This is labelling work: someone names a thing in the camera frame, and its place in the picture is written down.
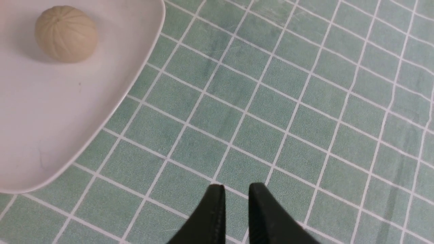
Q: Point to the green checkered tablecloth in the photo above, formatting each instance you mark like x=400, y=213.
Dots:
x=329, y=103

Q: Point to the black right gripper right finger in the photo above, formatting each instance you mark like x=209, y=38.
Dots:
x=269, y=223

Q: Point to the white square plate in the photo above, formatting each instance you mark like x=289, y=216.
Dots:
x=51, y=111

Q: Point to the white steamed bun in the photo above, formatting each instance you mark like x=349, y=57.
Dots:
x=66, y=34

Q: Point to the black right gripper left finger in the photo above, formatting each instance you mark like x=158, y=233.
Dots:
x=207, y=223

